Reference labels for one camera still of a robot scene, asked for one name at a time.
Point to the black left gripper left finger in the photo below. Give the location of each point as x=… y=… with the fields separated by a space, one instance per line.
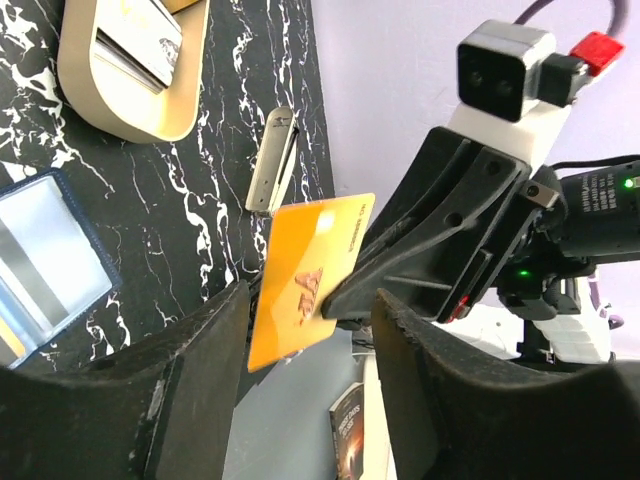
x=159 y=409

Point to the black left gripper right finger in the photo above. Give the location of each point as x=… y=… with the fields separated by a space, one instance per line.
x=456 y=412

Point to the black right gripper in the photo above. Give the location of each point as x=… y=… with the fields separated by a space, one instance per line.
x=455 y=226

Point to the gold VIP credit card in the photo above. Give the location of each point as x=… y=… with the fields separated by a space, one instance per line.
x=312 y=248

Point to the gold striped credit card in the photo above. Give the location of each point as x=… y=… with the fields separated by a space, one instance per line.
x=12 y=348

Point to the blue leather card holder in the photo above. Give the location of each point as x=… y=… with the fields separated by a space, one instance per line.
x=47 y=220

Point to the grey striped credit card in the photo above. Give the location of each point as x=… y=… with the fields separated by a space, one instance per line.
x=40 y=306

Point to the stack of credit cards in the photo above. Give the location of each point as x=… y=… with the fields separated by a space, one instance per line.
x=140 y=39

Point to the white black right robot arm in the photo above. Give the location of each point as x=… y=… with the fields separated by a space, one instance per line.
x=602 y=227

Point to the beige oval card tray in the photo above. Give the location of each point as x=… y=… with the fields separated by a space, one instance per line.
x=111 y=97

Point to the dark printed booklet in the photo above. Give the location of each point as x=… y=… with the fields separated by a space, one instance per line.
x=346 y=417

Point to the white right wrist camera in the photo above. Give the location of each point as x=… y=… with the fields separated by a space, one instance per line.
x=516 y=91

